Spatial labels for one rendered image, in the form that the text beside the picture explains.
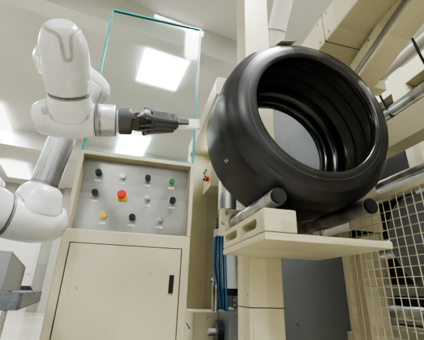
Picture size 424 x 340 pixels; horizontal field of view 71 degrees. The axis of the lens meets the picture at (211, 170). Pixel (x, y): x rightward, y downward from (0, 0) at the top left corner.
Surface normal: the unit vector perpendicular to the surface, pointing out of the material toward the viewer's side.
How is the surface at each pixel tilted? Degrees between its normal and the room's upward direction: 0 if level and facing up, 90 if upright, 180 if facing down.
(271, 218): 90
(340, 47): 180
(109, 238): 90
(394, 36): 162
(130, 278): 90
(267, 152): 97
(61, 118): 141
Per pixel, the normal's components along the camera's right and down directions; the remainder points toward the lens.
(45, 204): 0.79, -0.11
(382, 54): 0.05, 0.77
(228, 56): 0.39, -0.34
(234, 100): -0.55, -0.30
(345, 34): -0.03, 0.92
